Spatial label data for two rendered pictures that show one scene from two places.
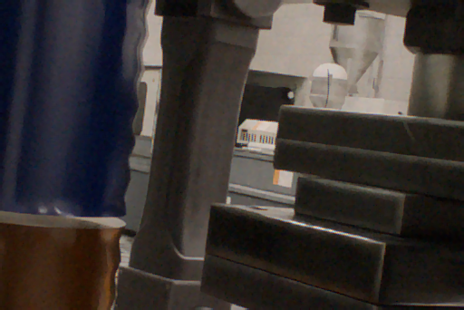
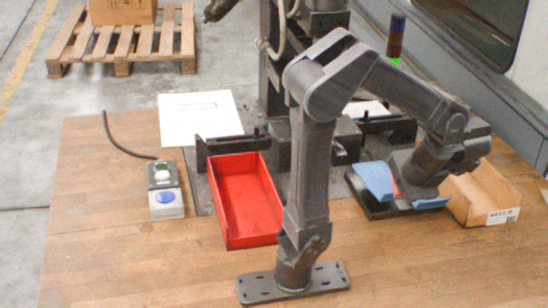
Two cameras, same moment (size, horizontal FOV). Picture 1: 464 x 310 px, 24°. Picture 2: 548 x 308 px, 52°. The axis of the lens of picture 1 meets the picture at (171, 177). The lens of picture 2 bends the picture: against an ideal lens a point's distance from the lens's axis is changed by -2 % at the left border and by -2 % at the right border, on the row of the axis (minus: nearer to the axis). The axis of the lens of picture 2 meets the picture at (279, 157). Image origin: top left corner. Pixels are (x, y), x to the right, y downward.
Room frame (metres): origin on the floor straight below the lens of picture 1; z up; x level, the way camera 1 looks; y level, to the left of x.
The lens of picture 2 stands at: (1.57, 0.15, 1.63)
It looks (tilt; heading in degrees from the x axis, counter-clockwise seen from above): 32 degrees down; 197
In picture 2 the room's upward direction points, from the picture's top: 2 degrees clockwise
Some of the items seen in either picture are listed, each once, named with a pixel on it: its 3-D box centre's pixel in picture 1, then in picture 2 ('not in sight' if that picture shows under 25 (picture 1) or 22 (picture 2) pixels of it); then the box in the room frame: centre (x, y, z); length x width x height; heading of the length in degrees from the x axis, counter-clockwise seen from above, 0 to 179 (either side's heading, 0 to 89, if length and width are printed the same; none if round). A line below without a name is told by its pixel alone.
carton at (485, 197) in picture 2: not in sight; (463, 179); (0.45, 0.25, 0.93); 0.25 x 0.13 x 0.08; 32
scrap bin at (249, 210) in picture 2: not in sight; (244, 197); (0.68, -0.19, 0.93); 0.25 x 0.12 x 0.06; 32
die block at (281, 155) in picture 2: not in sight; (313, 144); (0.43, -0.11, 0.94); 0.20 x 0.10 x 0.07; 122
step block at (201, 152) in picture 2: not in sight; (210, 152); (0.56, -0.32, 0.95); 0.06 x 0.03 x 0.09; 122
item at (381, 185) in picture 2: not in sight; (383, 176); (0.57, 0.08, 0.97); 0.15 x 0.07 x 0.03; 35
